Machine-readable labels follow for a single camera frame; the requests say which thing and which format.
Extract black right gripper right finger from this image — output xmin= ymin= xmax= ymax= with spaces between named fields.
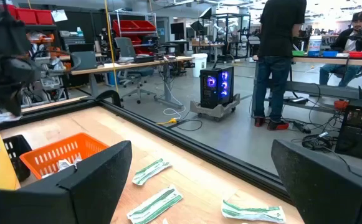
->
xmin=270 ymin=139 xmax=362 ymax=224

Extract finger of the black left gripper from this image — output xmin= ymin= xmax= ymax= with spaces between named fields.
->
xmin=0 ymin=86 xmax=22 ymax=116

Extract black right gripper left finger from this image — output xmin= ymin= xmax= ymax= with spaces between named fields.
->
xmin=0 ymin=140 xmax=133 ymax=224

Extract small white orange-print packet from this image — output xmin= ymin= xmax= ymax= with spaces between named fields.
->
xmin=55 ymin=158 xmax=74 ymax=171

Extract white green-striped bandage wrapper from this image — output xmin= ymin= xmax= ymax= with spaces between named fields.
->
xmin=221 ymin=198 xmax=287 ymax=224
xmin=132 ymin=157 xmax=172 ymax=187
xmin=126 ymin=185 xmax=184 ymax=224

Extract red storage bin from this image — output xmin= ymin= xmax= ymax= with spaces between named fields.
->
xmin=112 ymin=19 xmax=138 ymax=35
xmin=36 ymin=9 xmax=55 ymax=26
xmin=14 ymin=7 xmax=37 ymax=26
xmin=133 ymin=20 xmax=157 ymax=34

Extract cluttered black shelf unit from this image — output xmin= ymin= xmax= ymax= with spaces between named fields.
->
xmin=24 ymin=24 xmax=75 ymax=103

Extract black plastic basket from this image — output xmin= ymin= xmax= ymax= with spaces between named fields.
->
xmin=2 ymin=134 xmax=34 ymax=183

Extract orange plastic basket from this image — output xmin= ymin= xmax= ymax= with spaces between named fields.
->
xmin=19 ymin=132 xmax=110 ymax=180

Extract black computer with lights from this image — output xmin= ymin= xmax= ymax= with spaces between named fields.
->
xmin=335 ymin=104 xmax=362 ymax=163

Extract white paper label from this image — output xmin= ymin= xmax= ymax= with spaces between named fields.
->
xmin=50 ymin=9 xmax=69 ymax=22

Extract black power strip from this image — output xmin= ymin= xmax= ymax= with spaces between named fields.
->
xmin=292 ymin=120 xmax=312 ymax=134

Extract grey laptop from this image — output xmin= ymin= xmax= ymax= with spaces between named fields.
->
xmin=70 ymin=50 xmax=98 ymax=71

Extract orange floor device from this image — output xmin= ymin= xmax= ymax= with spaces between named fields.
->
xmin=333 ymin=99 xmax=350 ymax=111

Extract wooden top desk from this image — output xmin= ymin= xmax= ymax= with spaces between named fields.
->
xmin=70 ymin=55 xmax=196 ymax=110

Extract grey office chair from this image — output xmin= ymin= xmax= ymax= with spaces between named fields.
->
xmin=114 ymin=36 xmax=159 ymax=105

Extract wooden work table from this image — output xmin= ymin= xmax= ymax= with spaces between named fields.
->
xmin=252 ymin=54 xmax=362 ymax=113

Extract grey computer dolly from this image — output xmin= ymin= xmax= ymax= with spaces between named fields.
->
xmin=189 ymin=93 xmax=241 ymax=123

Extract distant wipes canister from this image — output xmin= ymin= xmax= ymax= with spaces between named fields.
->
xmin=307 ymin=34 xmax=323 ymax=58

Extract black computer tower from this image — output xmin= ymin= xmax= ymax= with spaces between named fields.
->
xmin=199 ymin=65 xmax=235 ymax=110

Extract person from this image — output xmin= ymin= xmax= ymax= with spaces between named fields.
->
xmin=319 ymin=11 xmax=362 ymax=88
xmin=252 ymin=0 xmax=308 ymax=131

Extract black monitor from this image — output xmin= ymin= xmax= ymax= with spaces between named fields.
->
xmin=170 ymin=22 xmax=185 ymax=35

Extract white waste bin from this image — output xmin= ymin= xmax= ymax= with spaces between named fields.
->
xmin=192 ymin=52 xmax=209 ymax=78

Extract black softbox lamp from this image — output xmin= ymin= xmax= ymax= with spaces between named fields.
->
xmin=199 ymin=6 xmax=213 ymax=20

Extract tangled black floor cables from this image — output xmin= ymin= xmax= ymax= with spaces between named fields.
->
xmin=289 ymin=83 xmax=353 ymax=153

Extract yellow hanging cable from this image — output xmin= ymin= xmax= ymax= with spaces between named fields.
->
xmin=103 ymin=0 xmax=120 ymax=94

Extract yellow extension cord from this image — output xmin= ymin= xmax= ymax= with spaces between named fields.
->
xmin=155 ymin=117 xmax=179 ymax=126

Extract white floor cable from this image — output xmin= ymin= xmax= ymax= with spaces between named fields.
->
xmin=161 ymin=88 xmax=188 ymax=118

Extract black floor cable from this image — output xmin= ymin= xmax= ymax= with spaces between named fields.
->
xmin=173 ymin=118 xmax=204 ymax=133

